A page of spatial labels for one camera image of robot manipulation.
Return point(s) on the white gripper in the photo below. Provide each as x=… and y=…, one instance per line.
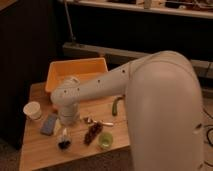
x=65, y=127

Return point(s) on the white handled black brush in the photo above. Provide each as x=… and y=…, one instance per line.
x=64, y=140

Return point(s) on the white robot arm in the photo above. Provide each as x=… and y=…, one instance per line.
x=164, y=108

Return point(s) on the orange plastic tray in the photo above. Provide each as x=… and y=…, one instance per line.
x=82, y=69

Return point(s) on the blue sponge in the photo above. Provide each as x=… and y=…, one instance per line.
x=49, y=125

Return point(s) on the metal clip tool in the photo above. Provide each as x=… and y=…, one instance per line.
x=89, y=120

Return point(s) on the dark red grape bunch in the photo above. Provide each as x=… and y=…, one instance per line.
x=93, y=131

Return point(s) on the white paper cup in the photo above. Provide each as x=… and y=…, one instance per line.
x=33, y=110

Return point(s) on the wooden table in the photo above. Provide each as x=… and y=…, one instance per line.
x=41, y=151

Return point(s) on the green cucumber toy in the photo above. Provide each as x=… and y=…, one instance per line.
x=114, y=106

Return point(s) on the grey shelf rail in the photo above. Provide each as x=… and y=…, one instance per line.
x=203, y=69

